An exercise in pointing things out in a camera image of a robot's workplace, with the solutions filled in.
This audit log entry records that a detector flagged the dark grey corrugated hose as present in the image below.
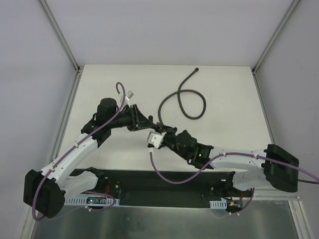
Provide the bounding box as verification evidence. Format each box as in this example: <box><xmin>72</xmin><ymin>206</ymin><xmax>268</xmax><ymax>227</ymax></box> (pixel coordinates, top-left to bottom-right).
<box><xmin>158</xmin><ymin>66</ymin><xmax>207</xmax><ymax>126</ymax></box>

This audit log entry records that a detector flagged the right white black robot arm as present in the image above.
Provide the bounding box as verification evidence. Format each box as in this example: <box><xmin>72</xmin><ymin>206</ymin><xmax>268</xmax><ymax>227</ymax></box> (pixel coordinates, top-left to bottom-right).
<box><xmin>148</xmin><ymin>128</ymin><xmax>299</xmax><ymax>197</ymax></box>

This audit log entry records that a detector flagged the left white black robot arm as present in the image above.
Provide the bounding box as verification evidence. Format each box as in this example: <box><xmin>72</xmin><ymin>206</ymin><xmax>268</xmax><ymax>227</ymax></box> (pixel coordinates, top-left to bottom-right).
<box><xmin>23</xmin><ymin>98</ymin><xmax>156</xmax><ymax>221</ymax></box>

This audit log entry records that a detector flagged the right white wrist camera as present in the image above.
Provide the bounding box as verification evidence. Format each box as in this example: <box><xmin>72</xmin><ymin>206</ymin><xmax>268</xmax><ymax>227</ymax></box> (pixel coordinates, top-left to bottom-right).
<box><xmin>147</xmin><ymin>131</ymin><xmax>164</xmax><ymax>149</ymax></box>

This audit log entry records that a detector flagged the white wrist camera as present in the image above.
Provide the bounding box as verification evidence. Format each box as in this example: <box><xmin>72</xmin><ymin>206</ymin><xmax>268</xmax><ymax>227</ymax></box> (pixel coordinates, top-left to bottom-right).
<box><xmin>147</xmin><ymin>131</ymin><xmax>164</xmax><ymax>149</ymax></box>
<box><xmin>118</xmin><ymin>91</ymin><xmax>134</xmax><ymax>105</ymax></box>

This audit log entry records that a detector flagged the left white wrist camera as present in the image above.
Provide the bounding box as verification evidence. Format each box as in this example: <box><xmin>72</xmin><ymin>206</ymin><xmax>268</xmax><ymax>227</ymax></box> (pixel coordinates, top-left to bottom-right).
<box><xmin>118</xmin><ymin>91</ymin><xmax>134</xmax><ymax>105</ymax></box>

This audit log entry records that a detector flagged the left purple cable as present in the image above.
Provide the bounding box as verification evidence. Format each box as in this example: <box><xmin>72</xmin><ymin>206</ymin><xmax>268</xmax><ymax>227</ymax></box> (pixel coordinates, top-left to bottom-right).
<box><xmin>32</xmin><ymin>82</ymin><xmax>129</xmax><ymax>222</ymax></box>

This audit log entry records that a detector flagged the left aluminium frame post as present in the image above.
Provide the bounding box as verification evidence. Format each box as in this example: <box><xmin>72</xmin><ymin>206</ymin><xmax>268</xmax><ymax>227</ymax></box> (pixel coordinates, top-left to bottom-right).
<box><xmin>37</xmin><ymin>0</ymin><xmax>84</xmax><ymax>73</ymax></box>

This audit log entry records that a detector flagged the aluminium frame post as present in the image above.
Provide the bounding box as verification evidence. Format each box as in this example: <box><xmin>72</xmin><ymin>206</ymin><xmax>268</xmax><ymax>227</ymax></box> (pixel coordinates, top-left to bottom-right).
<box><xmin>37</xmin><ymin>0</ymin><xmax>84</xmax><ymax>73</ymax></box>
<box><xmin>251</xmin><ymin>0</ymin><xmax>302</xmax><ymax>74</ymax></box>

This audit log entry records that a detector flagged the right white slotted cable duct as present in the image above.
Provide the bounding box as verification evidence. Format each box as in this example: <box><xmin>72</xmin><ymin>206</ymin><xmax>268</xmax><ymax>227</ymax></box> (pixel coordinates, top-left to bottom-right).
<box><xmin>209</xmin><ymin>199</ymin><xmax>227</xmax><ymax>210</ymax></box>

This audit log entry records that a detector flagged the white slotted cable duct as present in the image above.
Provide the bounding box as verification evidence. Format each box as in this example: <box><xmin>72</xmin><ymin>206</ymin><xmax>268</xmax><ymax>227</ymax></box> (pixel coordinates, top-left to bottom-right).
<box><xmin>209</xmin><ymin>199</ymin><xmax>227</xmax><ymax>210</ymax></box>
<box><xmin>64</xmin><ymin>196</ymin><xmax>114</xmax><ymax>207</ymax></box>

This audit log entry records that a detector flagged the left white slotted cable duct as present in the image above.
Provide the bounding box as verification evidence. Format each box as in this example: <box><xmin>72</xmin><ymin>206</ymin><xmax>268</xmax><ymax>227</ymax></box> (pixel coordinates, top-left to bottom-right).
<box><xmin>64</xmin><ymin>196</ymin><xmax>114</xmax><ymax>207</ymax></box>

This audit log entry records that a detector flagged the aluminium front rail profile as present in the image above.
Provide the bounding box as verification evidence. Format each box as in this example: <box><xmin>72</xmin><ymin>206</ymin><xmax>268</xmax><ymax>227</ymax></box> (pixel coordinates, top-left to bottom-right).
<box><xmin>254</xmin><ymin>189</ymin><xmax>300</xmax><ymax>201</ymax></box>

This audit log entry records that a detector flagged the right aluminium frame post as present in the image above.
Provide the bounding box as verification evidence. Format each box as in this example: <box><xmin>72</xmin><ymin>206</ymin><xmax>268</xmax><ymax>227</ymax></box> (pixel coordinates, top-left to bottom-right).
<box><xmin>251</xmin><ymin>0</ymin><xmax>302</xmax><ymax>74</ymax></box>

